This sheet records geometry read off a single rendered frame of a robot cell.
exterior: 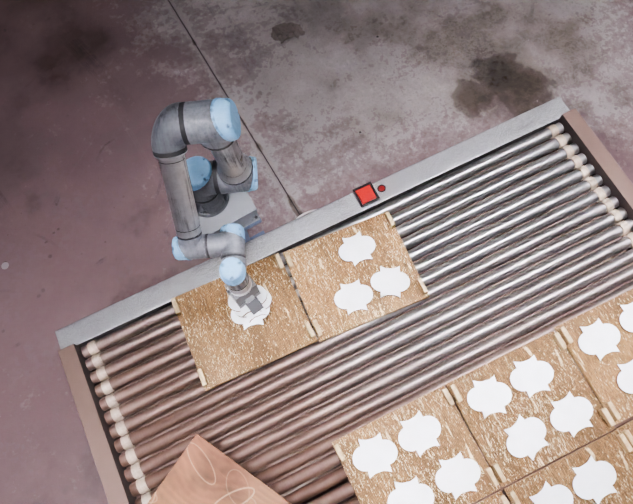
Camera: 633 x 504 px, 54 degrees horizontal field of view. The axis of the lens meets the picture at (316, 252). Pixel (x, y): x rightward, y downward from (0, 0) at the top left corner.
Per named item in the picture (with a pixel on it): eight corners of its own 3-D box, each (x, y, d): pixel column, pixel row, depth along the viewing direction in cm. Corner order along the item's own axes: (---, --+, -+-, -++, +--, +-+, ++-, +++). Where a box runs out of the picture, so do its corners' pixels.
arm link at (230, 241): (206, 224, 188) (206, 257, 184) (242, 220, 188) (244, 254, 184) (211, 233, 196) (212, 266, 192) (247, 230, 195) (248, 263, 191)
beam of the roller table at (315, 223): (61, 334, 223) (54, 331, 217) (554, 104, 245) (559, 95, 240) (68, 355, 220) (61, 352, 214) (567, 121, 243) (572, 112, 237)
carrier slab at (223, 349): (172, 299, 218) (170, 298, 217) (278, 253, 222) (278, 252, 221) (206, 391, 207) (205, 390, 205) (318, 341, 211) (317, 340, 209)
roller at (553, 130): (84, 348, 218) (78, 345, 214) (555, 125, 240) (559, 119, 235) (88, 360, 217) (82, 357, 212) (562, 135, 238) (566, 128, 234)
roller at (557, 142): (88, 360, 217) (82, 358, 212) (562, 135, 238) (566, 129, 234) (92, 373, 215) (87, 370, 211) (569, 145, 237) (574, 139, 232)
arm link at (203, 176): (185, 173, 219) (175, 155, 207) (223, 169, 219) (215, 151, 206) (185, 204, 215) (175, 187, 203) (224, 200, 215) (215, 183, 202)
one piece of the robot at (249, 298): (241, 310, 190) (249, 323, 205) (264, 293, 191) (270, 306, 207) (219, 281, 193) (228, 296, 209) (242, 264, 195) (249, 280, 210)
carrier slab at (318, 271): (283, 253, 222) (282, 252, 221) (387, 212, 226) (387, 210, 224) (319, 342, 210) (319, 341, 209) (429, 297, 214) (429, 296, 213)
